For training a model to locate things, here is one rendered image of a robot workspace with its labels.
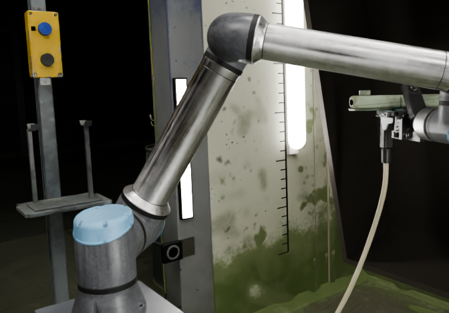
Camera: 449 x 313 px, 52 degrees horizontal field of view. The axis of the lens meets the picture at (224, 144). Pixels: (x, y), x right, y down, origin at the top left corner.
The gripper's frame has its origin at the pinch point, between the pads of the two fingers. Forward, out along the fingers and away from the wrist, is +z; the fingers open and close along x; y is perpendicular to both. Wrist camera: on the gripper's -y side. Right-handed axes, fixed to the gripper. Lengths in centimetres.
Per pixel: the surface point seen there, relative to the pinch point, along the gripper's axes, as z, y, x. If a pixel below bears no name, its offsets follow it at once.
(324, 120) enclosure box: 37.9, 5.6, -3.7
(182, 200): 68, 41, -58
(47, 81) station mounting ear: 71, -13, -111
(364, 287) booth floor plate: 101, 111, 50
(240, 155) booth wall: 84, 25, -26
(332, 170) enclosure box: 39.0, 26.5, 0.2
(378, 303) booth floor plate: 80, 111, 47
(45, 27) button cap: 65, -34, -109
